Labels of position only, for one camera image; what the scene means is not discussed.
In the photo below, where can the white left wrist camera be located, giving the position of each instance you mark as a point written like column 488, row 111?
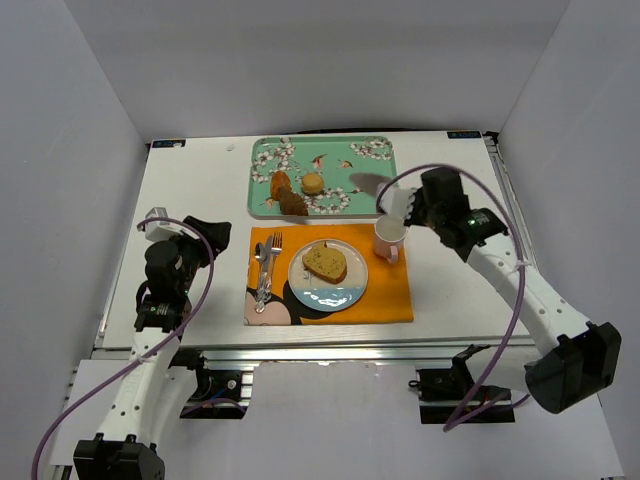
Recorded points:
column 156, row 230

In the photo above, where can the round yellow muffin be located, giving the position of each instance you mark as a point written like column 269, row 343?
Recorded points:
column 312, row 184

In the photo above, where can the left blue table label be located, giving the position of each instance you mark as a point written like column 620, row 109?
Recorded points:
column 168, row 143

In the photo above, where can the blue table label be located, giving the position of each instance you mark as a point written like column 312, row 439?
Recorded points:
column 168, row 143
column 464, row 134

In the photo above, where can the metal cake server wooden handle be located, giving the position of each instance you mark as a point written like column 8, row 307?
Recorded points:
column 369, row 183

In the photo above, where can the golden croissant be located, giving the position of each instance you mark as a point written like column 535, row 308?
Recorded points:
column 279, row 181

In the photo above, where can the sliced bread loaf piece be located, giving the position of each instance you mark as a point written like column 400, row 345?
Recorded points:
column 327, row 263

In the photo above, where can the green floral serving tray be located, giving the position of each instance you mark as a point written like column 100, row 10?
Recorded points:
column 334, row 157

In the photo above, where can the blue white ceramic plate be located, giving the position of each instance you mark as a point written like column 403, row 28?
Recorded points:
column 322, row 295

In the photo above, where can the right blue table label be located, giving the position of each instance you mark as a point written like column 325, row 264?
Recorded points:
column 464, row 134

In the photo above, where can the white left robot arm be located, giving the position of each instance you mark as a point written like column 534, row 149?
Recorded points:
column 155, row 386

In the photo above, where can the silver spoon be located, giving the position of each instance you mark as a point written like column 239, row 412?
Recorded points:
column 260, row 254

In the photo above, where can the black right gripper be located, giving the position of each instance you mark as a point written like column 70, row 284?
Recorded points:
column 417, row 209

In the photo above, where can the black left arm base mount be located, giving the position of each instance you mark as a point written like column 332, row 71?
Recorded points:
column 222, row 392

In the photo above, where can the dark brown chocolate pastry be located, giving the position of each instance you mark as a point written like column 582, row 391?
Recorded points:
column 291, row 203

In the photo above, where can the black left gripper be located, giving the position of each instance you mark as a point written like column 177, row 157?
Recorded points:
column 198, row 240

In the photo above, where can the orange cartoon placemat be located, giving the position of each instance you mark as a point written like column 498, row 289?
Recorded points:
column 387, row 298

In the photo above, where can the pink ceramic mug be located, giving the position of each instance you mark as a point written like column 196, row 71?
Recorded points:
column 389, row 236

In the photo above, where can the silver fork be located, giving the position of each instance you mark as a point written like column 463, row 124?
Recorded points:
column 275, row 249

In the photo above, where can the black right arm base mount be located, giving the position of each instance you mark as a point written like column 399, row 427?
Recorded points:
column 440, row 390

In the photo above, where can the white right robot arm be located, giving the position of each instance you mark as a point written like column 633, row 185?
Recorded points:
column 573, row 358

